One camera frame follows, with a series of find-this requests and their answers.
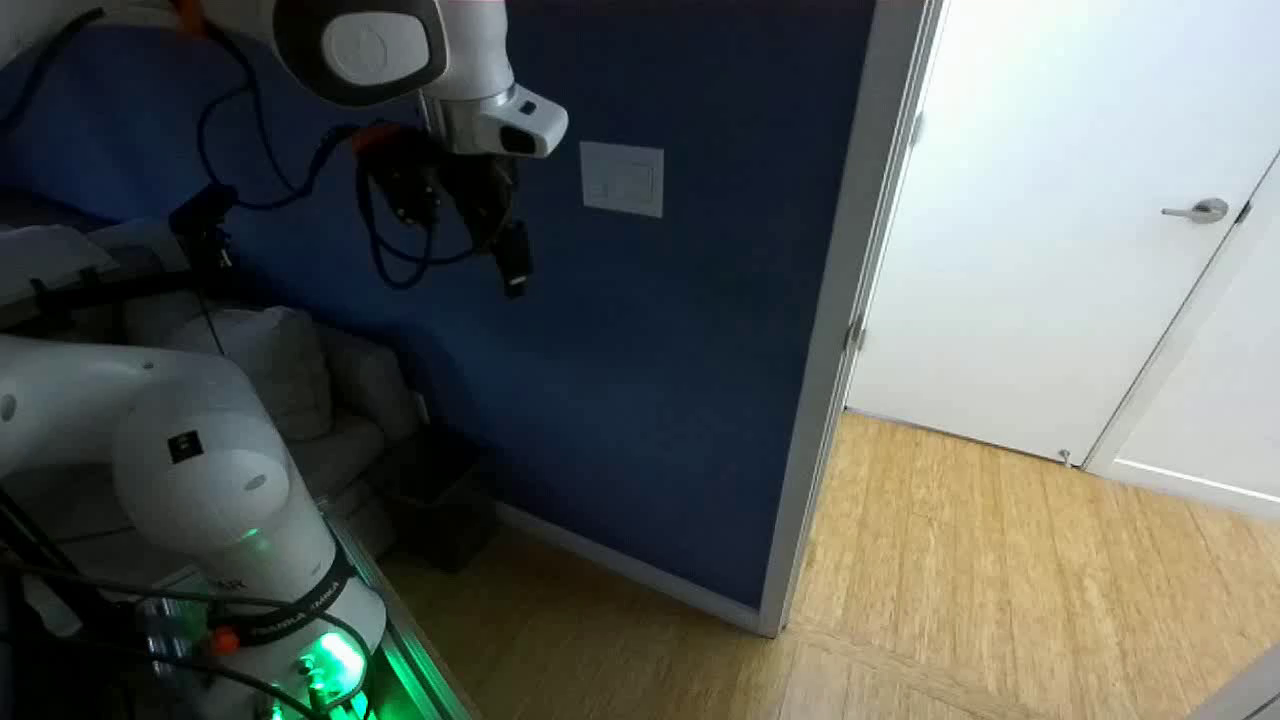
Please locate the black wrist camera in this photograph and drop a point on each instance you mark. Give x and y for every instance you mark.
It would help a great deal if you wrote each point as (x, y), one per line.
(401, 180)

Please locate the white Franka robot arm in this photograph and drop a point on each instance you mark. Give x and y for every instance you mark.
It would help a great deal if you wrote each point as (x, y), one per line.
(200, 465)

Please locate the white wall switch plate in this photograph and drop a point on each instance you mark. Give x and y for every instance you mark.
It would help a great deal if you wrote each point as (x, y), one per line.
(620, 178)

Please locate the grey sofa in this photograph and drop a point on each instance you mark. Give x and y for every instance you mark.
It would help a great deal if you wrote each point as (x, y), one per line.
(284, 384)

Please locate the white wall corner trim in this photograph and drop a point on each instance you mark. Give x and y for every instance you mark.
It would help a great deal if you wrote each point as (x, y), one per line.
(841, 332)

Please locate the white baseboard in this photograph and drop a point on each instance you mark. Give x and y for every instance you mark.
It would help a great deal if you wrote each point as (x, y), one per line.
(627, 562)

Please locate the white door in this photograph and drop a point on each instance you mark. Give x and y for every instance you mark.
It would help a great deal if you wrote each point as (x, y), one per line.
(1041, 226)

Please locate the black camera stand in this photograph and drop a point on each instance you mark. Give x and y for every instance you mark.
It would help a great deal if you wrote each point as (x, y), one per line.
(173, 263)

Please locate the black waste bin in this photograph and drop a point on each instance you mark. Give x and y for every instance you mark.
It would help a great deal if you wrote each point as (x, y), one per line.
(438, 506)

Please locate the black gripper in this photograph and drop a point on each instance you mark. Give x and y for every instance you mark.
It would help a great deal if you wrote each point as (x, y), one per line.
(460, 184)

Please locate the small metal hinge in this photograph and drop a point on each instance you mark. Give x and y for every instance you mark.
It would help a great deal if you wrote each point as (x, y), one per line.
(856, 337)

